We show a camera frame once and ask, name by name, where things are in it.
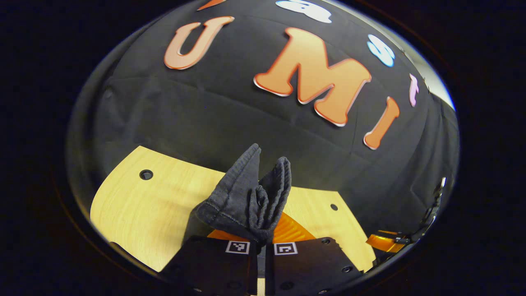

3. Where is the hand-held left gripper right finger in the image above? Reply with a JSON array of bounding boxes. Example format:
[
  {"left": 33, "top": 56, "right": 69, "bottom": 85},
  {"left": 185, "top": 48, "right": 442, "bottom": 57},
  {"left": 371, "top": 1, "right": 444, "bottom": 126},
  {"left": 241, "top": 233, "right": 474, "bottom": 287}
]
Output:
[{"left": 265, "top": 212, "right": 364, "bottom": 294}]

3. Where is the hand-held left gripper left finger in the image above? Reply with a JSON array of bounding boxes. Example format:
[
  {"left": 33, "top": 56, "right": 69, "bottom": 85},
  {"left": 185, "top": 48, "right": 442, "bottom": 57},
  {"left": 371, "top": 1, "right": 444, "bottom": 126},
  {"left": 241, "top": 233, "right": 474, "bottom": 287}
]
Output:
[{"left": 160, "top": 228, "right": 259, "bottom": 294}]

